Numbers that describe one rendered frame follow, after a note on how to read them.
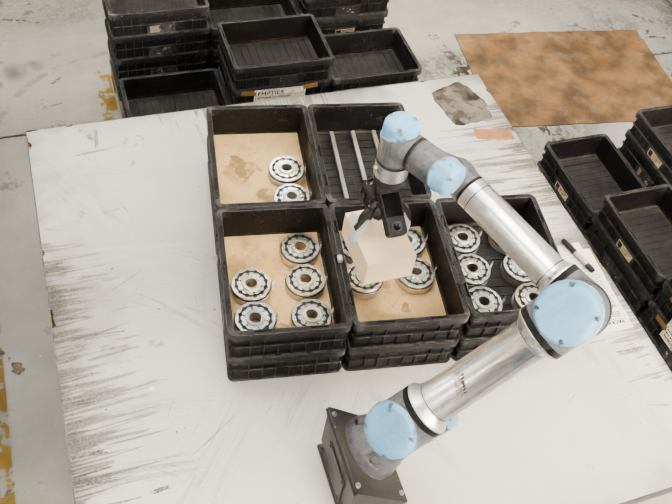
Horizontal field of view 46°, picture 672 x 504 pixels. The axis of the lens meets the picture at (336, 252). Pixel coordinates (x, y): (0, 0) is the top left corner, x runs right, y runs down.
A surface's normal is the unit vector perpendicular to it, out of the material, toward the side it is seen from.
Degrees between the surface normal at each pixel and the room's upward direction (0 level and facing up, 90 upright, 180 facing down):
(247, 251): 0
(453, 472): 0
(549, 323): 43
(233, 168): 0
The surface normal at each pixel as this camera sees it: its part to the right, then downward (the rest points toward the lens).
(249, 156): 0.11, -0.62
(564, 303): -0.35, -0.09
